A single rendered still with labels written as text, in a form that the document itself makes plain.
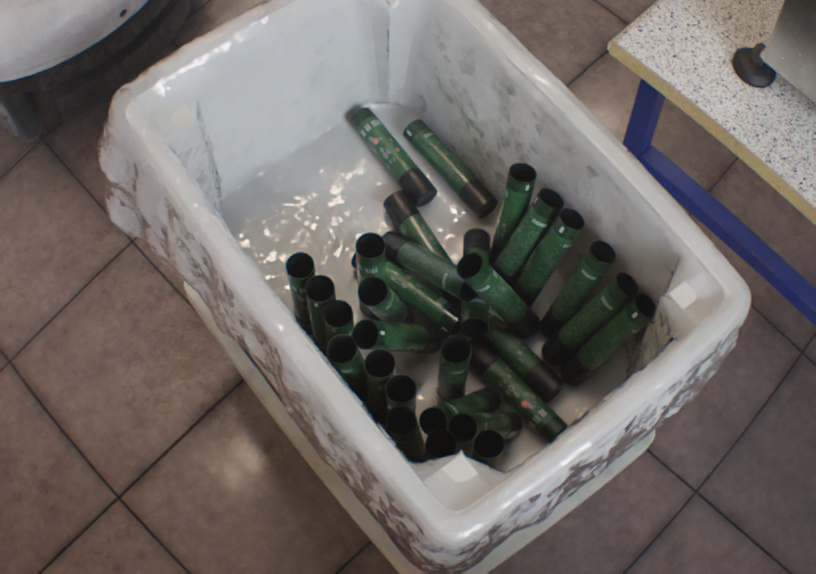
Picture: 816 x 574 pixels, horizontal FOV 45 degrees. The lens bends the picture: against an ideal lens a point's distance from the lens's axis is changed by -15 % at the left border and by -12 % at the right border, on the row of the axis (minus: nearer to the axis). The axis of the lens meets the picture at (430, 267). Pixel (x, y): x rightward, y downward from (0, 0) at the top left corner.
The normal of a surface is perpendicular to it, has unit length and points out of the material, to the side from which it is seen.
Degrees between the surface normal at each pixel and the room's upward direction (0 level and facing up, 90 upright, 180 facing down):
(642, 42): 0
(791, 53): 90
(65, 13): 45
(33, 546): 0
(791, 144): 0
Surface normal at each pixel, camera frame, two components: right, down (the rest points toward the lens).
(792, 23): -0.69, 0.64
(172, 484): 0.03, -0.44
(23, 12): 0.18, 0.03
